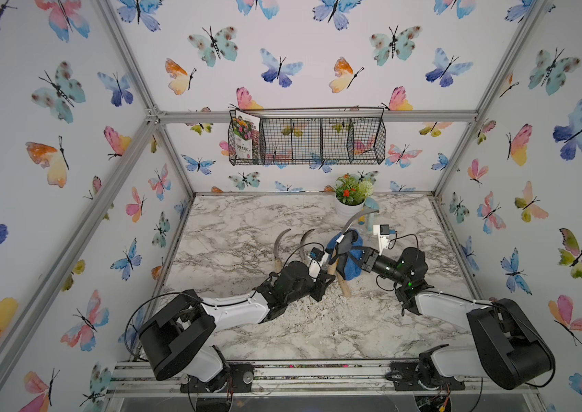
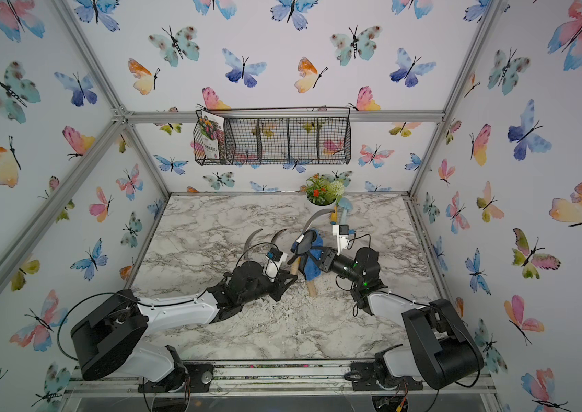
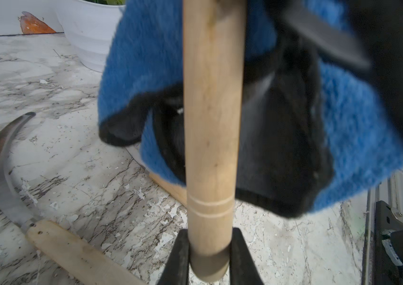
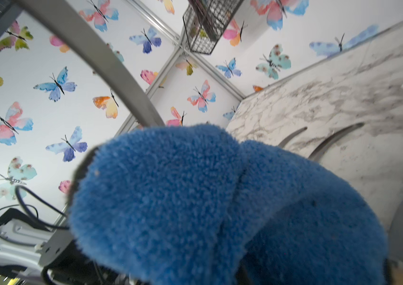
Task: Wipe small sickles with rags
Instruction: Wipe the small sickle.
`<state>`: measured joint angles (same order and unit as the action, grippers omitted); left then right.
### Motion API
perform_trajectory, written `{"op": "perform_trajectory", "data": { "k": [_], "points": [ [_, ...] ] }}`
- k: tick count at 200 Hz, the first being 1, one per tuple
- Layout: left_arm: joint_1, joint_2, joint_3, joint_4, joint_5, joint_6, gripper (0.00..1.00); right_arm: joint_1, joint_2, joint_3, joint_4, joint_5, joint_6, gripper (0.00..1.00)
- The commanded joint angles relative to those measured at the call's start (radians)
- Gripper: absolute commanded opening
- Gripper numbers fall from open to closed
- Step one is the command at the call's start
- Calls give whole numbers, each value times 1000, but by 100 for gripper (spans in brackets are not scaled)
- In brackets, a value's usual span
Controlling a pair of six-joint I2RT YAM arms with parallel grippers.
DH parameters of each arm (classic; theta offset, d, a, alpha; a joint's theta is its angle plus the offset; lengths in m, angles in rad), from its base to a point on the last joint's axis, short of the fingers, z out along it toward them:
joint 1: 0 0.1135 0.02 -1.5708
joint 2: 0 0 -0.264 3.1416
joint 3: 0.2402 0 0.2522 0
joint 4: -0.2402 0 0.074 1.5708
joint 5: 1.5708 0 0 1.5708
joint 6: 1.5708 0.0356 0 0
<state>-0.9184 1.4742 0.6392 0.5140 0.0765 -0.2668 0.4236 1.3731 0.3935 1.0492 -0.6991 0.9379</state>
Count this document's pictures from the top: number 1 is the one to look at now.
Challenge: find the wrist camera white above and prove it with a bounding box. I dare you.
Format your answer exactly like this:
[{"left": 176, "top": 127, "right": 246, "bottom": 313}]
[
  {"left": 308, "top": 247, "right": 329, "bottom": 279},
  {"left": 373, "top": 224, "right": 397, "bottom": 255}
]

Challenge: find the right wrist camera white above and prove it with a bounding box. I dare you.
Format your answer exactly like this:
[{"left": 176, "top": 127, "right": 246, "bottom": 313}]
[{"left": 373, "top": 224, "right": 397, "bottom": 255}]

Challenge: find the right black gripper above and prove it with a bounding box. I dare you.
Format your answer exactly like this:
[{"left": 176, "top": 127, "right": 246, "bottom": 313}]
[{"left": 344, "top": 247, "right": 409, "bottom": 292}]

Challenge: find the aluminium front rail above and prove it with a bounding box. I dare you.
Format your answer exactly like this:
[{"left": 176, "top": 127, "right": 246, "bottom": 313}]
[{"left": 105, "top": 359, "right": 539, "bottom": 398}]

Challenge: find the white pot with plant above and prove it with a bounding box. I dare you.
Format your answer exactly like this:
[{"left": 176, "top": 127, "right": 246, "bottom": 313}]
[{"left": 335, "top": 173, "right": 375, "bottom": 219}]

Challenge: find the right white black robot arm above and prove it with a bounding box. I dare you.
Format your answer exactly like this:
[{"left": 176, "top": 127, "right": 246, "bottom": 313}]
[{"left": 329, "top": 233, "right": 556, "bottom": 390}]

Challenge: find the seed packet in basket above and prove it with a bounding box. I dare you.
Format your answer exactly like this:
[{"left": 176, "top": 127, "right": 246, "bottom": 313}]
[{"left": 231, "top": 110, "right": 260, "bottom": 161}]

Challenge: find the black wire wall basket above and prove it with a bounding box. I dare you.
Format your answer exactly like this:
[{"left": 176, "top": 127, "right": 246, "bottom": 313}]
[{"left": 228, "top": 106, "right": 386, "bottom": 166}]

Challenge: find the blue grey rag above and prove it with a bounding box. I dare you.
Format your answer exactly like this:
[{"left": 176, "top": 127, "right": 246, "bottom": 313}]
[{"left": 326, "top": 229, "right": 363, "bottom": 282}]

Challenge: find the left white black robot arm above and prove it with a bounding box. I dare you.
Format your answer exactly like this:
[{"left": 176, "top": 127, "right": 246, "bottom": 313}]
[{"left": 138, "top": 261, "right": 337, "bottom": 392}]

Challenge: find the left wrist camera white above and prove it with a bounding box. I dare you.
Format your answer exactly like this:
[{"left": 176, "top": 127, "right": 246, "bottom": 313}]
[{"left": 308, "top": 247, "right": 329, "bottom": 279}]

